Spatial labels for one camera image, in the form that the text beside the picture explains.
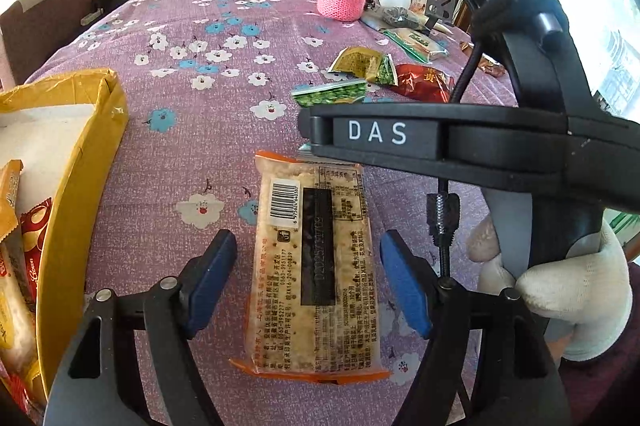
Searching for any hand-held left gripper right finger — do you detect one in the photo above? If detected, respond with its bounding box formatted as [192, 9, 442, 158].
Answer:
[379, 229, 573, 426]

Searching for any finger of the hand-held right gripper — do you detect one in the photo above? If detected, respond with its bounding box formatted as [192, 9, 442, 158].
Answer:
[298, 103, 446, 179]

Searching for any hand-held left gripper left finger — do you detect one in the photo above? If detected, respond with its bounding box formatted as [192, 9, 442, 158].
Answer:
[50, 228, 238, 426]

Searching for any orange-edged cracker packet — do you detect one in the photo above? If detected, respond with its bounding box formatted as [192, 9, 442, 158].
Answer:
[229, 150, 392, 384]

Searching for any yellow cardboard box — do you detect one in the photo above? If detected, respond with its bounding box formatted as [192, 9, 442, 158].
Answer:
[0, 67, 130, 399]

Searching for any clear yellow-edged biscuit packet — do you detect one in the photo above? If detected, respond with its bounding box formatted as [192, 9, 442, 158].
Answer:
[0, 226, 41, 367]

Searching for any person's right hand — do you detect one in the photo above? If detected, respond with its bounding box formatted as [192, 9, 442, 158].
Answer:
[467, 213, 633, 362]

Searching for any green white-edged snack packet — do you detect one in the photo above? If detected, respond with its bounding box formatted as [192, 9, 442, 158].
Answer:
[291, 78, 368, 108]

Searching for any dark red gold-print packet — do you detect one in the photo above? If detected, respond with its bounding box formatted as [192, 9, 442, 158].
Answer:
[387, 63, 456, 104]

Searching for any gold small snack packet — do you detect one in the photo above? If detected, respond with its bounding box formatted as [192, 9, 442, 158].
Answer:
[327, 47, 381, 82]

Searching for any brown snack packet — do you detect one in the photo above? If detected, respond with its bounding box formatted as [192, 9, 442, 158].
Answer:
[460, 40, 507, 78]

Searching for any round green-edged snack packet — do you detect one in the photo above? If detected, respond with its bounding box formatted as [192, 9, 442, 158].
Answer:
[384, 28, 449, 59]

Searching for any grey patterned pouch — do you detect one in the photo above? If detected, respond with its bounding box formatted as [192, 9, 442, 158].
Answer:
[372, 6, 426, 29]

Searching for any purple floral tablecloth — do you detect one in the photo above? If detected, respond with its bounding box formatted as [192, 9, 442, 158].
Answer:
[0, 0, 566, 426]

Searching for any black phone stand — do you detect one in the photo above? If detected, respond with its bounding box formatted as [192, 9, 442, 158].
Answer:
[425, 0, 458, 32]

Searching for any brown armchair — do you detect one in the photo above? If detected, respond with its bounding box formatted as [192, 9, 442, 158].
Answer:
[0, 0, 113, 87]

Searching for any black cable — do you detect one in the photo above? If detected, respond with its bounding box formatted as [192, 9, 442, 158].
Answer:
[425, 0, 506, 279]

